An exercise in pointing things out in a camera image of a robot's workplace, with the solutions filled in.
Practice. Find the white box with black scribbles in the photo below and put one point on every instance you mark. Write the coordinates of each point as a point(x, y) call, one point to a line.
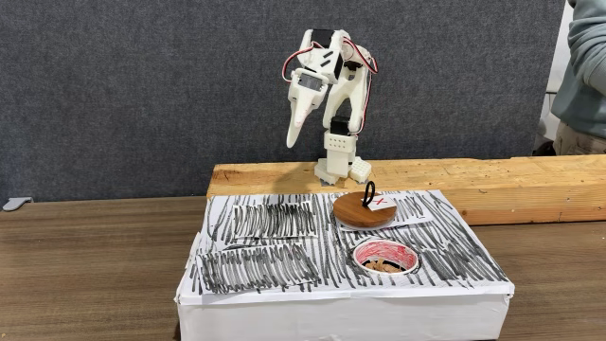
point(331, 308)

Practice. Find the grey metal bracket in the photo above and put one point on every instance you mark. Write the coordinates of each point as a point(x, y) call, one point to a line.
point(15, 203)

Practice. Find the wooden beam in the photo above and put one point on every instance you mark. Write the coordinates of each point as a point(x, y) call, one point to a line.
point(497, 184)

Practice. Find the person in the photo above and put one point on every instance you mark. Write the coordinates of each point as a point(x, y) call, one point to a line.
point(584, 71)

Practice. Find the round wooden lid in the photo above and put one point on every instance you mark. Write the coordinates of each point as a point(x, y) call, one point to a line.
point(362, 213)

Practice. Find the paper tag with red cross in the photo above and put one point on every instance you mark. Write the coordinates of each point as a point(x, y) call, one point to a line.
point(381, 203)

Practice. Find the brown debris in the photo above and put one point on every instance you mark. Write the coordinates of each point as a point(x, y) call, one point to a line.
point(382, 266)

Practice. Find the small scribbled paper patch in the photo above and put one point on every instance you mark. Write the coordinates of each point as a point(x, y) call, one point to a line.
point(274, 220)

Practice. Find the large scribbled paper patch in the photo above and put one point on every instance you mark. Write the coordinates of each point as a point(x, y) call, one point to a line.
point(258, 267)

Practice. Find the grey felt partition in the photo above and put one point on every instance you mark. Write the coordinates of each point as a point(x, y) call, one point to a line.
point(142, 95)

